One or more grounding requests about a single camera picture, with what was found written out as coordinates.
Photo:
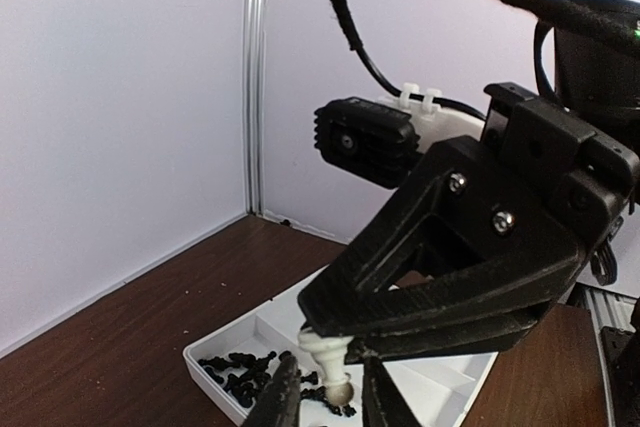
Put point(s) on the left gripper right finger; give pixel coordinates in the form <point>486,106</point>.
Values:
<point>382,402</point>

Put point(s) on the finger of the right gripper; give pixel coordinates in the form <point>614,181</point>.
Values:
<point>492,334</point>

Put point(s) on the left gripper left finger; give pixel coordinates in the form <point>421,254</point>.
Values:
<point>279,403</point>

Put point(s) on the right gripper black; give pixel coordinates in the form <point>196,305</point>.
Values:
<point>465,246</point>

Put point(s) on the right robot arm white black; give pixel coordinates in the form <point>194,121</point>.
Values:
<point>593,82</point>

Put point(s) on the black chess pieces upper cluster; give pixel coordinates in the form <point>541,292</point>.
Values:
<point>245,376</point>

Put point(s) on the aluminium front rail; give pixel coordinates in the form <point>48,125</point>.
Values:
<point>615,321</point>

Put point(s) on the right aluminium frame post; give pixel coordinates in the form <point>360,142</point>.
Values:
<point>253,64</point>

